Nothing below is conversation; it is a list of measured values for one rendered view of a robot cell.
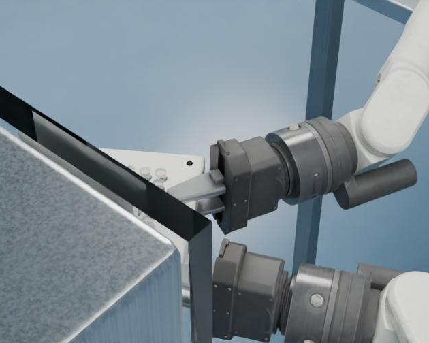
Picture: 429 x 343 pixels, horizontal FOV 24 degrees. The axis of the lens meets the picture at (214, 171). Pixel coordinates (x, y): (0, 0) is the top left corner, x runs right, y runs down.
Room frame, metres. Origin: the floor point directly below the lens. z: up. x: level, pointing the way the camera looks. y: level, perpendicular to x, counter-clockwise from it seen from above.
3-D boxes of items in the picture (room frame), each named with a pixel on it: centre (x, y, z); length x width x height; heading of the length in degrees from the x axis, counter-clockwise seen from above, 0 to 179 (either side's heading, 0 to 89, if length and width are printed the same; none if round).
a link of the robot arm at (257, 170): (0.80, -0.06, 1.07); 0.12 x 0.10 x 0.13; 116
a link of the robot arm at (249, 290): (0.62, -0.06, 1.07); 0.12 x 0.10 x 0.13; 77
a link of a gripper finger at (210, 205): (0.76, 0.02, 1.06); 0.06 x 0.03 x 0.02; 116
